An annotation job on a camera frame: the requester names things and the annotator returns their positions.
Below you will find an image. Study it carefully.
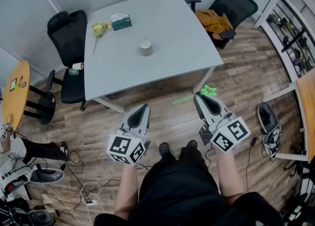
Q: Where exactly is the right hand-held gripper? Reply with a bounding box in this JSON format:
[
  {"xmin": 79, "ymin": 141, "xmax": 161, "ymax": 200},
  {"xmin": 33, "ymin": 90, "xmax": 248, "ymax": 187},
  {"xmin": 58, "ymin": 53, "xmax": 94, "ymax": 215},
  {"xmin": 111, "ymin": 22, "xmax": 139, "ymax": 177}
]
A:
[{"xmin": 193, "ymin": 93, "xmax": 252, "ymax": 156}]

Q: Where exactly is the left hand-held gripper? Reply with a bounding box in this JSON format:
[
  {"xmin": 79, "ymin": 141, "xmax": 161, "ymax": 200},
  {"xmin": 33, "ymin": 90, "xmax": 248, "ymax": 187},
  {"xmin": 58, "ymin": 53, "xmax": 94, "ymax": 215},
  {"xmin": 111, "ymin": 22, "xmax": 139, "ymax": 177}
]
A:
[{"xmin": 106, "ymin": 104, "xmax": 151, "ymax": 166}]

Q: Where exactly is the green star-topped plastic stick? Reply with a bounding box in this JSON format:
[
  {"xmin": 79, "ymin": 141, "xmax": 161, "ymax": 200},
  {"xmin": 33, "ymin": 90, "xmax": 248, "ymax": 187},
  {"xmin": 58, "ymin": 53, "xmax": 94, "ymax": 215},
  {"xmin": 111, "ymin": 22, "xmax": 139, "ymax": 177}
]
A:
[{"xmin": 172, "ymin": 85, "xmax": 218, "ymax": 104}]

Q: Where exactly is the grey round vase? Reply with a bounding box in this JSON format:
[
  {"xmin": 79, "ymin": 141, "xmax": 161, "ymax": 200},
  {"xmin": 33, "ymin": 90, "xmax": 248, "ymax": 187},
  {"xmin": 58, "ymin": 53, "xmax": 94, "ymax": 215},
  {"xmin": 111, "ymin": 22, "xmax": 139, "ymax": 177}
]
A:
[{"xmin": 139, "ymin": 38, "xmax": 154, "ymax": 57}]

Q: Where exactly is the person's right forearm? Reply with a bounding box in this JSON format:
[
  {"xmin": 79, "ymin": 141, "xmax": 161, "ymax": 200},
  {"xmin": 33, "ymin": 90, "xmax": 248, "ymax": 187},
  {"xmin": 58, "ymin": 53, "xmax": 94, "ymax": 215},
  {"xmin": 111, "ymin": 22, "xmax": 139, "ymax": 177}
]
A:
[{"xmin": 218, "ymin": 151, "xmax": 247, "ymax": 206}]

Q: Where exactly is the person's left forearm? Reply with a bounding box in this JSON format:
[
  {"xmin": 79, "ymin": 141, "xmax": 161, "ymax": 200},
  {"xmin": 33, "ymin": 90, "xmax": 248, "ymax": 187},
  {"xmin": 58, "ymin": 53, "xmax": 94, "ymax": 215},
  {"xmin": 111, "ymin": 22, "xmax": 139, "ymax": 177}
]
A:
[{"xmin": 114, "ymin": 163, "xmax": 142, "ymax": 221}]

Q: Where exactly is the person's black left clog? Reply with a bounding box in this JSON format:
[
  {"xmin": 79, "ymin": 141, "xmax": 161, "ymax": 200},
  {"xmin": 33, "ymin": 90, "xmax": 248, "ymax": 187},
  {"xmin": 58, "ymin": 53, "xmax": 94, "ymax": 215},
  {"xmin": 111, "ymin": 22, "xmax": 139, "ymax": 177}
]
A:
[{"xmin": 158, "ymin": 142, "xmax": 170, "ymax": 159}]

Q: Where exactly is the person's black clothing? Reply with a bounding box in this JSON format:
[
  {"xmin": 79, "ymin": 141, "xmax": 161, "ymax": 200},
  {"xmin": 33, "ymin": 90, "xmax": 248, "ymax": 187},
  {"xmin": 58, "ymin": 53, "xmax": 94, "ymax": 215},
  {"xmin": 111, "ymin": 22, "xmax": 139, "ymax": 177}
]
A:
[{"xmin": 93, "ymin": 146, "xmax": 286, "ymax": 226}]

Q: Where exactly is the mustard yellow jacket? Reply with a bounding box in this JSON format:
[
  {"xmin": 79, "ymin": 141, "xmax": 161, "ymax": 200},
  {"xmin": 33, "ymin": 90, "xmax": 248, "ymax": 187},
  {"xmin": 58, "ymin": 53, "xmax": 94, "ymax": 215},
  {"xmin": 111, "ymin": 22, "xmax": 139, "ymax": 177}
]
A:
[{"xmin": 195, "ymin": 9, "xmax": 234, "ymax": 40}]

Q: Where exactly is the green tissue box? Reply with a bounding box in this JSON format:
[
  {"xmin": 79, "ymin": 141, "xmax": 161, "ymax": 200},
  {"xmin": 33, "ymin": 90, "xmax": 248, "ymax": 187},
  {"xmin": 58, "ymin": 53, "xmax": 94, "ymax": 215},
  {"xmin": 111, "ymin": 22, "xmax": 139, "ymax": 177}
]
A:
[{"xmin": 110, "ymin": 14, "xmax": 133, "ymax": 32}]

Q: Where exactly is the yellow artificial flower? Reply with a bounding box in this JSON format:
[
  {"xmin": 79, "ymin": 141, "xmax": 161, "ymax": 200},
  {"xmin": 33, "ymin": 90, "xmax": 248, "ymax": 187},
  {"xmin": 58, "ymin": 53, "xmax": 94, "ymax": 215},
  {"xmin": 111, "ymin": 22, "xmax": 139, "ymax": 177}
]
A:
[{"xmin": 91, "ymin": 21, "xmax": 113, "ymax": 55}]

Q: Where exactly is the black mesh office chair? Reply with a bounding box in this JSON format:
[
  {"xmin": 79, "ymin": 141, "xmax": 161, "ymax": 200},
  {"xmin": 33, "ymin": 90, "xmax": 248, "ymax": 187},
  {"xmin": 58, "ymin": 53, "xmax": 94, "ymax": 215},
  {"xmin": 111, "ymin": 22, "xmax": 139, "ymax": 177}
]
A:
[{"xmin": 46, "ymin": 10, "xmax": 88, "ymax": 111}]

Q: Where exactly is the black office chair with headrest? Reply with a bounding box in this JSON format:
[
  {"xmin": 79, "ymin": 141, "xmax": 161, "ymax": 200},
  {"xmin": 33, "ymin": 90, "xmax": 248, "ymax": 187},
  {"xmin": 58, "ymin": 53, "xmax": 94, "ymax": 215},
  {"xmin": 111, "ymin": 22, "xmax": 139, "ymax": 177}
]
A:
[{"xmin": 184, "ymin": 0, "xmax": 261, "ymax": 50}]

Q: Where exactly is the white display shelf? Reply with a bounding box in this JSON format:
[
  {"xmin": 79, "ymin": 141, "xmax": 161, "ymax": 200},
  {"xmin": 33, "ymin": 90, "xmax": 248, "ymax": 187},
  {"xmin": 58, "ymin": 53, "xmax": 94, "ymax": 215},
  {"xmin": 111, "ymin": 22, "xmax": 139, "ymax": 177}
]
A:
[{"xmin": 254, "ymin": 0, "xmax": 315, "ymax": 83}]

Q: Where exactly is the black cable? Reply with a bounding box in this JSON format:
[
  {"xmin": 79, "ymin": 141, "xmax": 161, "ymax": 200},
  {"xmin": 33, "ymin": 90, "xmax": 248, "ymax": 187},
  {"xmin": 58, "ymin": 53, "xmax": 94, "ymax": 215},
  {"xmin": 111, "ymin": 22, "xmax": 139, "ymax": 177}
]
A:
[{"xmin": 65, "ymin": 151, "xmax": 121, "ymax": 217}]

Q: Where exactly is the white cable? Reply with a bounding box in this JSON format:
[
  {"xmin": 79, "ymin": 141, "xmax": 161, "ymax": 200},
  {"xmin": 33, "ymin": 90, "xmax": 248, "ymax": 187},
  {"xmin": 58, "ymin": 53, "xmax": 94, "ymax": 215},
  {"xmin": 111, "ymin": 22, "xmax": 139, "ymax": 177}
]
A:
[{"xmin": 45, "ymin": 182, "xmax": 102, "ymax": 225}]

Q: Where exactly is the wooden table with white frame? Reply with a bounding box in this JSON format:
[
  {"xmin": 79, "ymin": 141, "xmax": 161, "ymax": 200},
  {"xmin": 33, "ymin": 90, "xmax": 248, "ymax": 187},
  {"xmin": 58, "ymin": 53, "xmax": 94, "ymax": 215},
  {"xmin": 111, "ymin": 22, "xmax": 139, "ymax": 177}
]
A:
[{"xmin": 262, "ymin": 68, "xmax": 315, "ymax": 164}]

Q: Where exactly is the round wooden pedestal table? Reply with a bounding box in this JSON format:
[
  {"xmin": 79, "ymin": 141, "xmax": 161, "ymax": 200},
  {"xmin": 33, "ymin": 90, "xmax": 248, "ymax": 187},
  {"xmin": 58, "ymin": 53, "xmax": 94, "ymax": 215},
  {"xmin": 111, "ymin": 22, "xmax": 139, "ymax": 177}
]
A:
[{"xmin": 2, "ymin": 60, "xmax": 57, "ymax": 132}]

